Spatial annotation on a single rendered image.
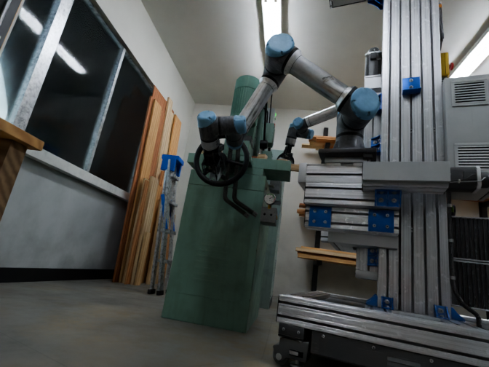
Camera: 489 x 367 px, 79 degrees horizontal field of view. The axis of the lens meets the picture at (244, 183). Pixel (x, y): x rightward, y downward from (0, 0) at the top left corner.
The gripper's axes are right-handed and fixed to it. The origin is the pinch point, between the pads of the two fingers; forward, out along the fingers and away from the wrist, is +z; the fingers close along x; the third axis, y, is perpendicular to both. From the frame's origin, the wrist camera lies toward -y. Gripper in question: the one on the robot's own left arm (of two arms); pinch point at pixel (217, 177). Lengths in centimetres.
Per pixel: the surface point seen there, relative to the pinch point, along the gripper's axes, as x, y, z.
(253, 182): 14.1, -17.4, 17.4
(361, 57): 93, -253, 35
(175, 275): -20, 30, 45
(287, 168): 31.4, -25.9, 12.4
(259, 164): 15.9, -26.5, 12.1
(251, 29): -27, -233, 2
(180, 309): -14, 43, 53
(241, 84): -5, -80, -10
